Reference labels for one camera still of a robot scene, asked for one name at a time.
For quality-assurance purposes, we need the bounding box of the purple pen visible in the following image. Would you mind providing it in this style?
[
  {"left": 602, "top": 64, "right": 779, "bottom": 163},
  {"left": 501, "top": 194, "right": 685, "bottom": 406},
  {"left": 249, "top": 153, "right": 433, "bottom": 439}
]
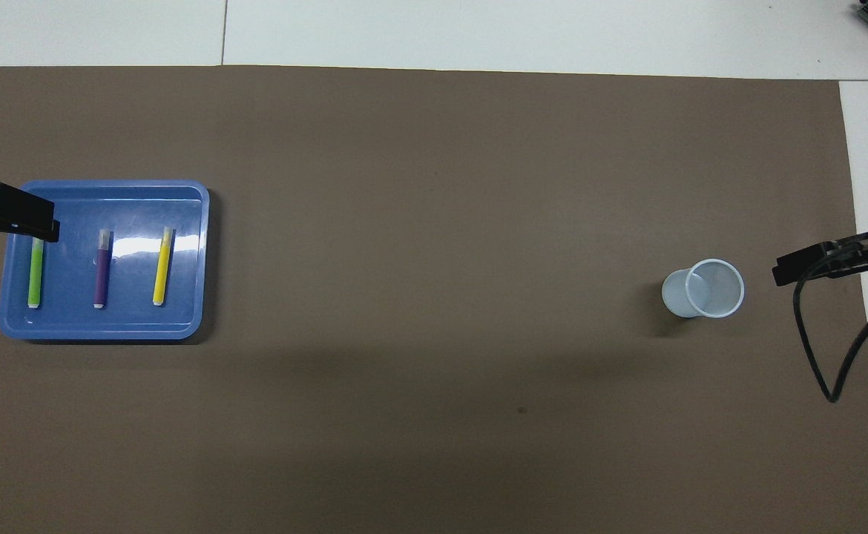
[{"left": 93, "top": 229, "right": 113, "bottom": 309}]

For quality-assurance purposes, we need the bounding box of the translucent plastic cup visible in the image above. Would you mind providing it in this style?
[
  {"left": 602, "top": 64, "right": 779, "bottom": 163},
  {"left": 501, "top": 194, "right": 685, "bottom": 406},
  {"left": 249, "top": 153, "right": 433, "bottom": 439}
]
[{"left": 661, "top": 257, "right": 745, "bottom": 320}]

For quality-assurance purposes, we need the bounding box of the brown table mat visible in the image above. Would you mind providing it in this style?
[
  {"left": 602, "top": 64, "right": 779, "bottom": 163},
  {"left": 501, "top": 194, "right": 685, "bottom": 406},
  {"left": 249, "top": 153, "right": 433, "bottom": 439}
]
[{"left": 0, "top": 65, "right": 868, "bottom": 534}]

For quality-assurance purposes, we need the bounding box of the yellow pen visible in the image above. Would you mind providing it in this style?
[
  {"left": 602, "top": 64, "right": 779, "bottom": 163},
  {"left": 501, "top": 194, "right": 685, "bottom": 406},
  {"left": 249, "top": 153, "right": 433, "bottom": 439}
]
[{"left": 153, "top": 227, "right": 175, "bottom": 306}]

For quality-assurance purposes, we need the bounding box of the blue plastic tray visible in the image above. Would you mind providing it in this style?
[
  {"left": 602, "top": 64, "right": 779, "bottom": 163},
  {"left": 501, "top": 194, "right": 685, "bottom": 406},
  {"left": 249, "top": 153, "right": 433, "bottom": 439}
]
[{"left": 0, "top": 179, "right": 211, "bottom": 342}]

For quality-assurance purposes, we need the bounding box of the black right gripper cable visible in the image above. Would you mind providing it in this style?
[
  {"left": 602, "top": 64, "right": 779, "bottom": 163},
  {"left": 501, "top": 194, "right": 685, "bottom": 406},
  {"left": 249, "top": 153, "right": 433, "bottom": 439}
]
[{"left": 793, "top": 236, "right": 868, "bottom": 403}]

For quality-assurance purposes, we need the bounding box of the green pen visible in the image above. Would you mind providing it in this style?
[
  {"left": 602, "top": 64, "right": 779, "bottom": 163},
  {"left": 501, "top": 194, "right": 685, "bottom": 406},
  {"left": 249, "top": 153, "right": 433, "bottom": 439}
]
[{"left": 27, "top": 237, "right": 45, "bottom": 309}]

